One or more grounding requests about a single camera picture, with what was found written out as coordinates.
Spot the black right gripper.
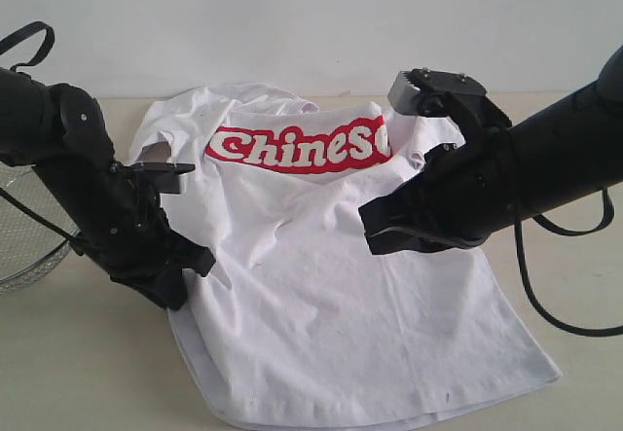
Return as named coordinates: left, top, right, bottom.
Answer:
left=359, top=126, right=529, bottom=255

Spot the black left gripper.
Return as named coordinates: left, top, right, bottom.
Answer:
left=72, top=161, right=216, bottom=310

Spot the white t-shirt red Chinese logo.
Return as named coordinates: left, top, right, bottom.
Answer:
left=129, top=84, right=561, bottom=430

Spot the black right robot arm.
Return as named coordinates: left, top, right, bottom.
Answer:
left=359, top=53, right=622, bottom=255

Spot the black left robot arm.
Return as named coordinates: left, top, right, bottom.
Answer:
left=1, top=69, right=215, bottom=310

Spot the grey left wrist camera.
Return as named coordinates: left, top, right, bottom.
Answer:
left=129, top=162, right=195, bottom=195

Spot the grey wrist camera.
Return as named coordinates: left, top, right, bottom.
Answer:
left=387, top=68, right=487, bottom=117
left=129, top=162, right=195, bottom=195

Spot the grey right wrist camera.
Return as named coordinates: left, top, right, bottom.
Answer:
left=387, top=68, right=487, bottom=117

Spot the metal wire mesh basket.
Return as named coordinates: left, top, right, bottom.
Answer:
left=1, top=164, right=78, bottom=295

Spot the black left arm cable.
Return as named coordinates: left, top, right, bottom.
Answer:
left=0, top=20, right=87, bottom=257

